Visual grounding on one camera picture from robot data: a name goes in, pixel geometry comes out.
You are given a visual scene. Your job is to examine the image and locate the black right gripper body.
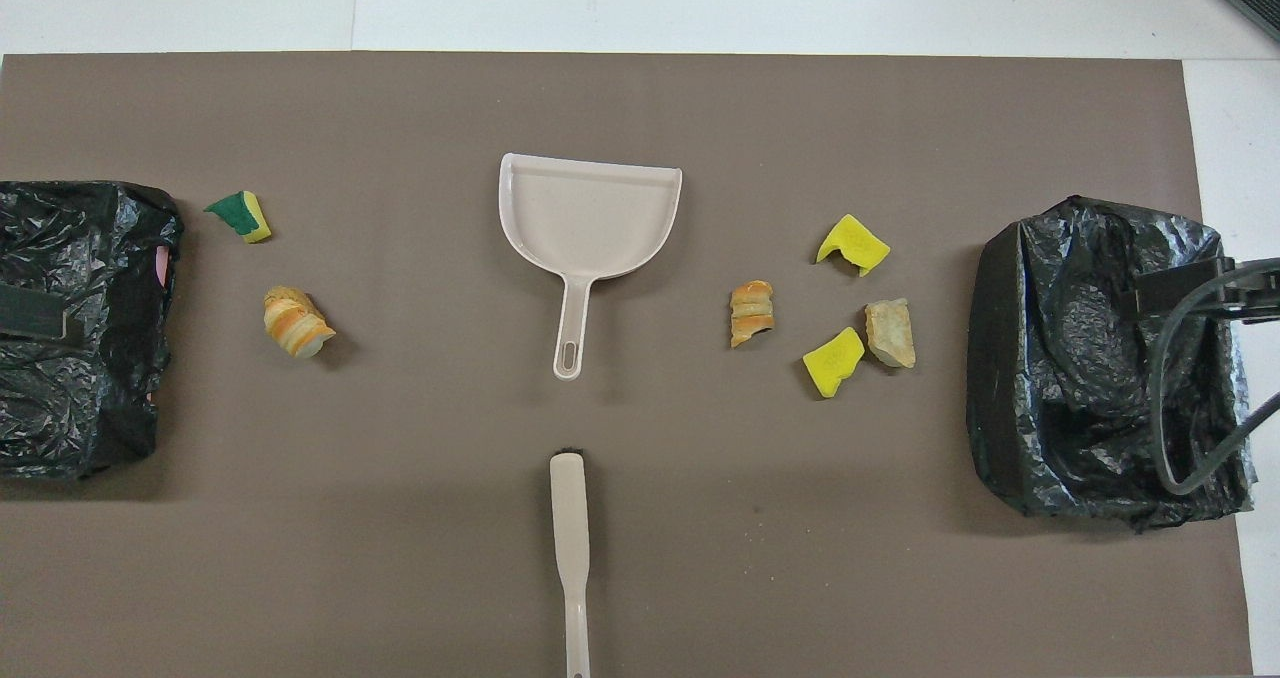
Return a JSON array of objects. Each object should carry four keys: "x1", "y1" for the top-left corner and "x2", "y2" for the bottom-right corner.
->
[{"x1": 1222, "y1": 256, "x2": 1280, "y2": 327}]

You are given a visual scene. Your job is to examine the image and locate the green and yellow sponge piece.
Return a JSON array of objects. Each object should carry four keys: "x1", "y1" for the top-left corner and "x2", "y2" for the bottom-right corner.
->
[{"x1": 204, "y1": 190, "x2": 273, "y2": 245}]

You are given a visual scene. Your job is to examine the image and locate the striped croissant toy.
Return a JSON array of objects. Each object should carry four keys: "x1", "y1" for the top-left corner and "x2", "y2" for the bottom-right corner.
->
[
  {"x1": 263, "y1": 298, "x2": 337, "y2": 360},
  {"x1": 729, "y1": 280, "x2": 777, "y2": 349}
]

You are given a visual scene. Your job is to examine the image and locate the beige plastic dustpan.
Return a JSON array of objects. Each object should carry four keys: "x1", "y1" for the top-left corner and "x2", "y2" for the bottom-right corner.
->
[{"x1": 498, "y1": 152, "x2": 684, "y2": 382}]

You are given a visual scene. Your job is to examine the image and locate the beige hand brush black bristles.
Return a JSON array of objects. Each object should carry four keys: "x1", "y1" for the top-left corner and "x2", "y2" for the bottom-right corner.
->
[{"x1": 548, "y1": 448, "x2": 593, "y2": 678}]

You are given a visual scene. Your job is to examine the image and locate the flat black bagged bin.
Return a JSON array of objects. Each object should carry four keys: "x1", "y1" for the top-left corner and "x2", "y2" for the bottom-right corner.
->
[{"x1": 0, "y1": 180, "x2": 185, "y2": 481}]

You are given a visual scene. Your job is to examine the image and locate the deep black bagged bin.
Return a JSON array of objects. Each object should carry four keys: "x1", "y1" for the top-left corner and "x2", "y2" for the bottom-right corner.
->
[{"x1": 966, "y1": 195, "x2": 1257, "y2": 533}]

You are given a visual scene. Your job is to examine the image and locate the beige bread chunk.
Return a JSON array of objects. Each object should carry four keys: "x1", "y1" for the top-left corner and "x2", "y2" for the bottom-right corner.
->
[{"x1": 864, "y1": 298, "x2": 917, "y2": 370}]

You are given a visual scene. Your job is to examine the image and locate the brown table mat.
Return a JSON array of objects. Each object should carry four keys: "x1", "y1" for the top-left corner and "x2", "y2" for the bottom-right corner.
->
[{"x1": 0, "y1": 52, "x2": 1254, "y2": 678}]

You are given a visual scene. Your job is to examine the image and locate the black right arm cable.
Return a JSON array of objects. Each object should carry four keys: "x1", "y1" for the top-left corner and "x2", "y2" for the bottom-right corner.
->
[{"x1": 1146, "y1": 258, "x2": 1280, "y2": 497}]

